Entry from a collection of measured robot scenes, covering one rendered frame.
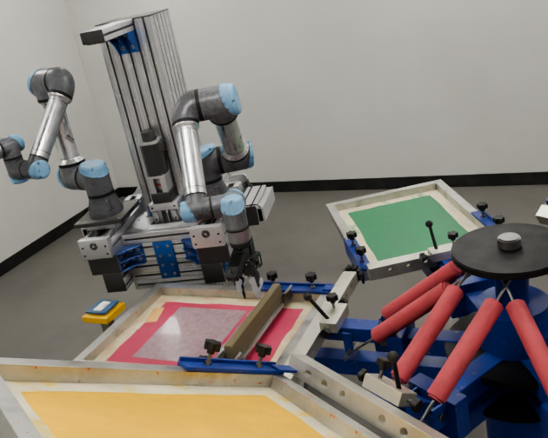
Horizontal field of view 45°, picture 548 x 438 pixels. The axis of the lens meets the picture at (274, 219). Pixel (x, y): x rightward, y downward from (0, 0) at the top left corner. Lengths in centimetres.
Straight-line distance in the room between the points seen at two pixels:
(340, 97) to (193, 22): 155
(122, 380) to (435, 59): 458
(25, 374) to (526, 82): 480
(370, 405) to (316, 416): 14
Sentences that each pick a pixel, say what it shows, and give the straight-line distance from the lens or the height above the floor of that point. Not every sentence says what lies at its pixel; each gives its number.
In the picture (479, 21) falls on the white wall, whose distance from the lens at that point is 561.
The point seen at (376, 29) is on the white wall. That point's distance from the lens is 578.
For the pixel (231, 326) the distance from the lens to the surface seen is 244.
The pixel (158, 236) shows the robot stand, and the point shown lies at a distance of 291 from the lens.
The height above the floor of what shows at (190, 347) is 96.
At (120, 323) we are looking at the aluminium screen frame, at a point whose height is 99.
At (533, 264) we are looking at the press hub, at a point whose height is 132.
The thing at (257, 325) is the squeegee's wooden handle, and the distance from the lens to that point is 228.
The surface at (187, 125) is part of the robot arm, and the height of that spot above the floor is 167.
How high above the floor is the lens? 217
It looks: 22 degrees down
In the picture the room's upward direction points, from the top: 12 degrees counter-clockwise
